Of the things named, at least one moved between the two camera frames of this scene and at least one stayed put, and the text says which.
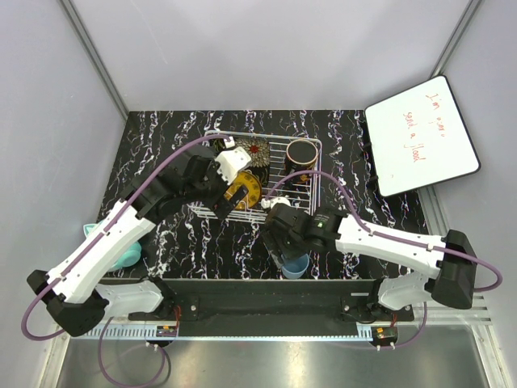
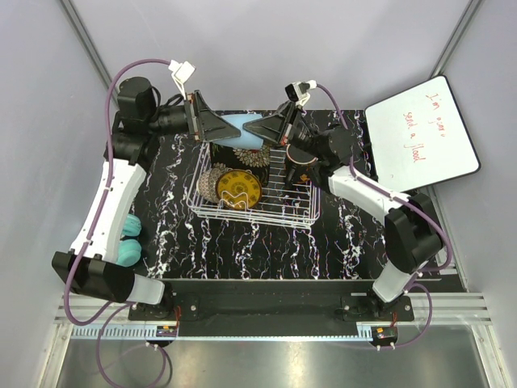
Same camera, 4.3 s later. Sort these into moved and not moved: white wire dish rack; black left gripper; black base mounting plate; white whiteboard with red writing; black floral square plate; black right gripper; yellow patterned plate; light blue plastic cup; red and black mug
Moved: light blue plastic cup; black right gripper; black left gripper
Not moved: yellow patterned plate; black floral square plate; white whiteboard with red writing; black base mounting plate; red and black mug; white wire dish rack
